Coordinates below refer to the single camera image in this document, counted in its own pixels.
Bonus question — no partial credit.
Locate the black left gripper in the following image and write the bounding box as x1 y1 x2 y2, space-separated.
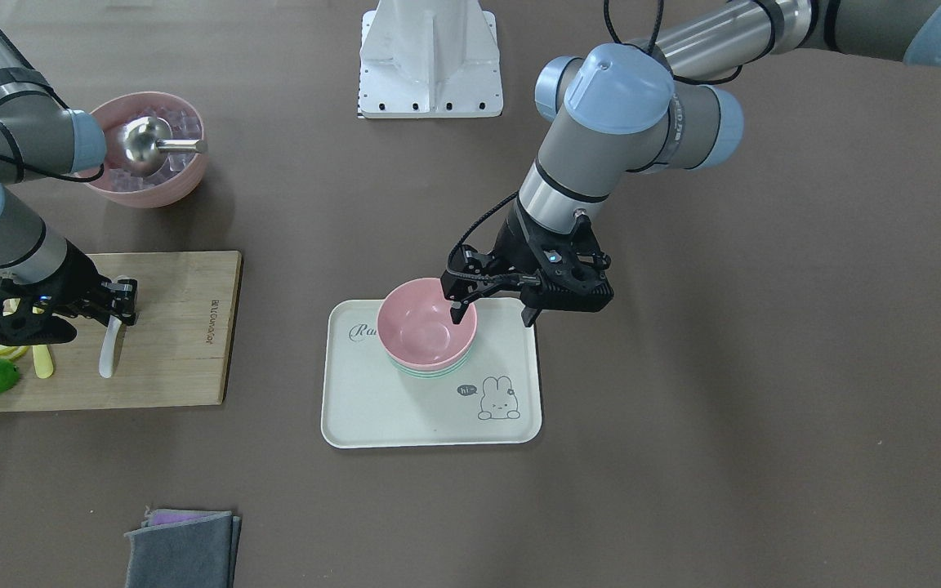
441 201 615 327

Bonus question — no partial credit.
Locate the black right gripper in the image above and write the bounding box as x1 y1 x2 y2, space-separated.
0 244 138 345

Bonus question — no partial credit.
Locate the small pink bowl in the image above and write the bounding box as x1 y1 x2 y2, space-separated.
377 278 478 371

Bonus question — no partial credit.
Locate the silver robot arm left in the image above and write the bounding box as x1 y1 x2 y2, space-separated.
441 1 941 327

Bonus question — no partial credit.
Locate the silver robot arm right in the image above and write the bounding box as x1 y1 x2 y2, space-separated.
0 29 137 345

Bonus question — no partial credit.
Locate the green bowl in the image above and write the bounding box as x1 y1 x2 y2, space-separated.
387 350 471 379

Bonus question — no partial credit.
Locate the large pink bowl with ice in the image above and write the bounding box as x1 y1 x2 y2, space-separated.
88 91 208 208

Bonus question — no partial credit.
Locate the wooden cutting board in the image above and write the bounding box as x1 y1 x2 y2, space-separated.
0 251 243 412

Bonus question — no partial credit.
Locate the yellow plastic knife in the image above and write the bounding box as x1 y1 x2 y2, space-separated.
31 344 56 379

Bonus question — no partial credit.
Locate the cream rabbit tray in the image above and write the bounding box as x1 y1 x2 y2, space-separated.
320 297 544 449

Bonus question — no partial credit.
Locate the metal ice scoop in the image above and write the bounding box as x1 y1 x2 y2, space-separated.
105 116 207 177

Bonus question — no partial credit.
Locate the purple cloth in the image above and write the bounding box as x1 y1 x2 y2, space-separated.
142 509 216 526

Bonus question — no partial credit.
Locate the grey folded cloth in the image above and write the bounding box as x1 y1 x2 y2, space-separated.
126 511 242 587

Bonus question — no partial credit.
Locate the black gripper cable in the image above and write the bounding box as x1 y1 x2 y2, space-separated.
448 189 520 274

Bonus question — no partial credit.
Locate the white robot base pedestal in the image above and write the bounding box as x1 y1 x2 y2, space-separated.
358 1 504 119

